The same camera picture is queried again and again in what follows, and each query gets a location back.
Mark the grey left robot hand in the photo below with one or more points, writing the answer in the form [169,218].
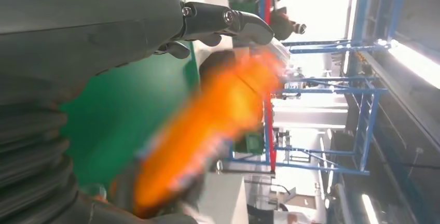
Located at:
[86,16]

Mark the black carrying case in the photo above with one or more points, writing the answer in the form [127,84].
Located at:
[211,66]

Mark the person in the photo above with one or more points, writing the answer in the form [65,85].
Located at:
[283,25]

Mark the red metal bar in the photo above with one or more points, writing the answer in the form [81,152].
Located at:
[271,140]

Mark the long white table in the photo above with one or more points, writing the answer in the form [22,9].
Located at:
[225,202]

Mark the blue metal rack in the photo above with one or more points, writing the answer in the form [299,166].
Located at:
[343,91]

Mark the long ceiling light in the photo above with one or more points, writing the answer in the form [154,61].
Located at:
[416,62]

